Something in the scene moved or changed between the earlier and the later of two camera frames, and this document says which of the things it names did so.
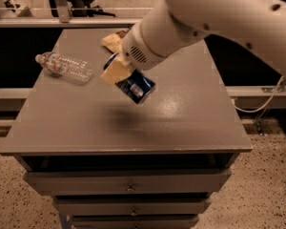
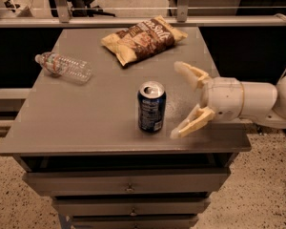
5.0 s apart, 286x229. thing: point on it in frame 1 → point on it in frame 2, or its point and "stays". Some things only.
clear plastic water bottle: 57,65 stays
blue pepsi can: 136,85 → 152,95
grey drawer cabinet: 111,163 stays
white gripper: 133,52 → 223,96
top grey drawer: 129,182 stays
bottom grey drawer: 137,221 stays
